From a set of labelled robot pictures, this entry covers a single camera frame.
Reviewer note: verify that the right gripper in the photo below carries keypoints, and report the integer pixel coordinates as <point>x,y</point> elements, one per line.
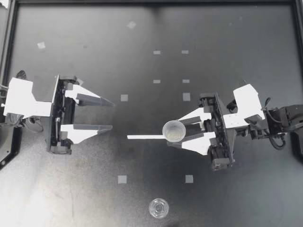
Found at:
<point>221,146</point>

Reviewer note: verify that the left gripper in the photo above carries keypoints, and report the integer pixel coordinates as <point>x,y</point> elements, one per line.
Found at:
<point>68,113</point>

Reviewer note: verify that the translucent plastic cup with lid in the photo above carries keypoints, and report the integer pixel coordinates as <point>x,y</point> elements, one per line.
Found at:
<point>174,131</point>

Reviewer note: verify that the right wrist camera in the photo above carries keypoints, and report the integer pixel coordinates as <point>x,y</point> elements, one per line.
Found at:
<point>246,101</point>

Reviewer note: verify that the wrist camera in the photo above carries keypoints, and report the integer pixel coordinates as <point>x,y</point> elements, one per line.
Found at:
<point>21,99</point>
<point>246,101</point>

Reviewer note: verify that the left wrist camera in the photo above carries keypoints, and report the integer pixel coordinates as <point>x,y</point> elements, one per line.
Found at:
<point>21,99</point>

